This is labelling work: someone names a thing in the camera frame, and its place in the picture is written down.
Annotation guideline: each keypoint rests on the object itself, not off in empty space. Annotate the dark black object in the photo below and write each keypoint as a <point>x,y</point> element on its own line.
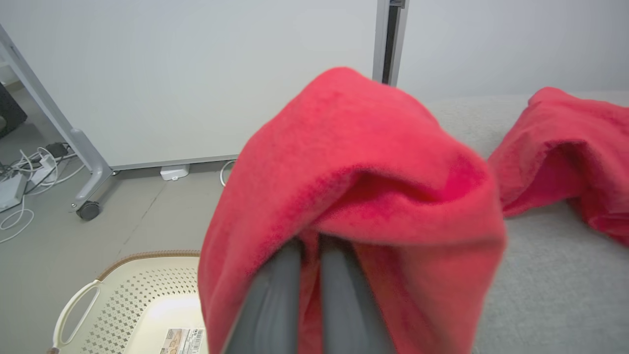
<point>10,113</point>

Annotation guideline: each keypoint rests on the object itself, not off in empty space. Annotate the plain red garment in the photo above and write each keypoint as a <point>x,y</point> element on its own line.
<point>565,137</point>

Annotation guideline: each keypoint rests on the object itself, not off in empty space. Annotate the grey partition frame leg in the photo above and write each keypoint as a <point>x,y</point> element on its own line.
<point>73,142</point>

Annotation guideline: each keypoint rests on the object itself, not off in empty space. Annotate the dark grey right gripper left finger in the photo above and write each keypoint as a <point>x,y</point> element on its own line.
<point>272,305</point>

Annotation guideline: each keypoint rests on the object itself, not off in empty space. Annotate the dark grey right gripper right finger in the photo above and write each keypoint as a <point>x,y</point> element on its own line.
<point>346,305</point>

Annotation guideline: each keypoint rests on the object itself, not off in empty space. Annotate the white power adapter box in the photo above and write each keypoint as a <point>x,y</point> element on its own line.
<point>174,172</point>

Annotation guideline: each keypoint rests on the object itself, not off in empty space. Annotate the black plug adapter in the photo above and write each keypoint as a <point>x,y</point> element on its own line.
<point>56,149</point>

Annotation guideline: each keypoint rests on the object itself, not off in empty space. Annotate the beige perforated laundry basket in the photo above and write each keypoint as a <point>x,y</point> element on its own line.
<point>132,295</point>

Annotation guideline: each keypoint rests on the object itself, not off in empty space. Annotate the white partition panel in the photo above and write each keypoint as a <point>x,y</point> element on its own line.
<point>516,44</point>
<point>196,73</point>

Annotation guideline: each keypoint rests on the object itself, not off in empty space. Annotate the printed barcode sticker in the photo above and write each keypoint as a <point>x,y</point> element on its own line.
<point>184,341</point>

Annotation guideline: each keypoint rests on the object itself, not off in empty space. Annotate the red garment with white stripes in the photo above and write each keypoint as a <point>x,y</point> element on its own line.
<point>368,147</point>

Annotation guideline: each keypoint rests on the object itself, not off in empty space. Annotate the black caster wheel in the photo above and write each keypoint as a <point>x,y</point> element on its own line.
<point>88,210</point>

